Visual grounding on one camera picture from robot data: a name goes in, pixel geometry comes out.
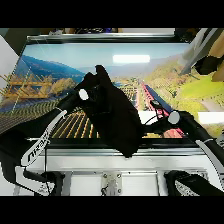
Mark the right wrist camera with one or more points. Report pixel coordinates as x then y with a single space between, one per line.
156 105

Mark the black garment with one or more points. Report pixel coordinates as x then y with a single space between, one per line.
208 65

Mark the stack of brown clothes hangers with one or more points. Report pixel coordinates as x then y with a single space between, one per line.
26 87

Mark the brown garment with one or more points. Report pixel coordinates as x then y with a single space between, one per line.
218 50

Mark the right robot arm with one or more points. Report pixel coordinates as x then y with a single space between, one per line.
196 131

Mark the grey garment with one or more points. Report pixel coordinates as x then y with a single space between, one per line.
199 44

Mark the black long-sleeved shirt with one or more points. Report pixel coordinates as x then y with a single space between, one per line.
113 113

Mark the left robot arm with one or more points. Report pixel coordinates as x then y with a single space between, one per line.
36 133

